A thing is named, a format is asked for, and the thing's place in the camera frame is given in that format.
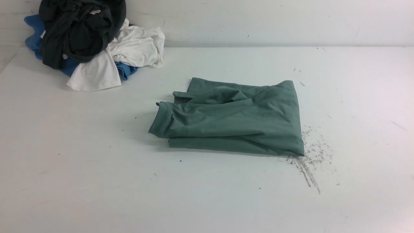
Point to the blue crumpled garment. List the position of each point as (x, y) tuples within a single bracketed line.
[(34, 43)]

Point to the dark green crumpled garment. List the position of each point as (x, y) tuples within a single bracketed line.
[(79, 29)]

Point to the white crumpled garment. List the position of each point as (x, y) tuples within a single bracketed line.
[(133, 47)]

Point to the green long-sleeve top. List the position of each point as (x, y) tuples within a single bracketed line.
[(233, 118)]

